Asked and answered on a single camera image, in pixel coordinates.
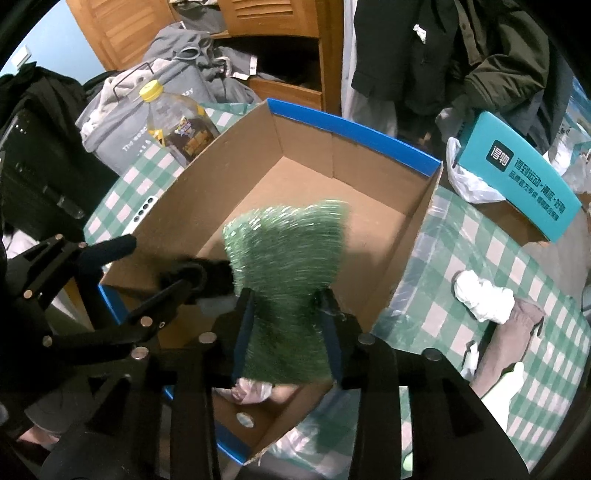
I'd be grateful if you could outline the white plastic bag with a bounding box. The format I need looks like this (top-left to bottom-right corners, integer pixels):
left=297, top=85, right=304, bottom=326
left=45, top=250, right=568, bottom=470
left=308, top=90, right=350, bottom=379
left=446, top=137, right=505, bottom=205
left=453, top=270, right=515, bottom=325

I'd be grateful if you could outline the grey fleece cloth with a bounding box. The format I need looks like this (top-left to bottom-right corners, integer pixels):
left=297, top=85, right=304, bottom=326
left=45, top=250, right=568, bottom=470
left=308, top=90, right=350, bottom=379
left=471, top=299, right=545, bottom=397

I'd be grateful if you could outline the light green foam sheet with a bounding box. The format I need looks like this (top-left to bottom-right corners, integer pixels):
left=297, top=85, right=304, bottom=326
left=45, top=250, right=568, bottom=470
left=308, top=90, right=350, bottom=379
left=482, top=362, right=526, bottom=431

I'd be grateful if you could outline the person left hand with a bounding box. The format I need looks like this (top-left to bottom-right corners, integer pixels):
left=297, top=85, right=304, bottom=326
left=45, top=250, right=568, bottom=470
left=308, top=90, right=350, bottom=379
left=18, top=425, right=59, bottom=446

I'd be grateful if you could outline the grey tote bag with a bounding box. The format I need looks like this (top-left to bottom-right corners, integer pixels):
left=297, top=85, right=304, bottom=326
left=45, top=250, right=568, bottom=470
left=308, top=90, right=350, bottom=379
left=76, top=58, right=215, bottom=175

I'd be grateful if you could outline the green white checkered tablecloth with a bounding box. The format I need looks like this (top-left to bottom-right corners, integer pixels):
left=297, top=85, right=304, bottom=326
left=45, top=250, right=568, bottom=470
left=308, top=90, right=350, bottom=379
left=84, top=100, right=590, bottom=468

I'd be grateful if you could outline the oil bottle yellow cap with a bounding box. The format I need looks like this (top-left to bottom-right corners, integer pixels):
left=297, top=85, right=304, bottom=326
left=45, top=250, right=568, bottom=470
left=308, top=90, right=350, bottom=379
left=139, top=80, right=219, bottom=167

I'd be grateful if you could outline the white plastic bag under lid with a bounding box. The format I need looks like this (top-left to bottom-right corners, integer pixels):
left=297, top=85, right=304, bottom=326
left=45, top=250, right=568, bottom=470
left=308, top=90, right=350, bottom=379
left=446, top=137, right=505, bottom=205

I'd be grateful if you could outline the brown cardboard box on floor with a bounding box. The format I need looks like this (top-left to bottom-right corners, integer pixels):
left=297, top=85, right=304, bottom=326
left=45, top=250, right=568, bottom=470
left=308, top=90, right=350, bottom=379
left=475, top=201, right=549, bottom=246

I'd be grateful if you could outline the grey clothes pile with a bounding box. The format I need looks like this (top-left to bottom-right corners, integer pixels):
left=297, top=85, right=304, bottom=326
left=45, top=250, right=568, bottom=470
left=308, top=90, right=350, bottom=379
left=142, top=23, right=262, bottom=104

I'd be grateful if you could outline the teal shoe box lid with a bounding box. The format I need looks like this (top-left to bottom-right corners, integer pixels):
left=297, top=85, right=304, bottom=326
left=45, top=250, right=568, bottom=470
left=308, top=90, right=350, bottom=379
left=458, top=111, right=581, bottom=242

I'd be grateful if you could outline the wooden louvered wardrobe door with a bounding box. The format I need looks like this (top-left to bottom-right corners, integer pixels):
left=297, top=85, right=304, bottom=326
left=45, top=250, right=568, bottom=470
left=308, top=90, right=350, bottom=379
left=218, top=0, right=318, bottom=38

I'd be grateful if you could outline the black hanging jacket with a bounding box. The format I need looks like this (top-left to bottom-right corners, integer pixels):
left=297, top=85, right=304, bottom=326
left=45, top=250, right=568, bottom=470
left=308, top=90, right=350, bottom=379
left=351, top=0, right=472, bottom=116

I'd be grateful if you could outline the blue plastic bag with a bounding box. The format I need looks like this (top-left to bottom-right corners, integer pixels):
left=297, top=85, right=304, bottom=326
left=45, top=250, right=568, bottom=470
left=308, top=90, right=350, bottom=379
left=543, top=78, right=590, bottom=193

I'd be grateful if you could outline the dark olive hanging jacket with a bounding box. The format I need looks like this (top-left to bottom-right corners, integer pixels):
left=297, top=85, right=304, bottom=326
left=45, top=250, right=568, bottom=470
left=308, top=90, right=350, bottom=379
left=451, top=1, right=573, bottom=152

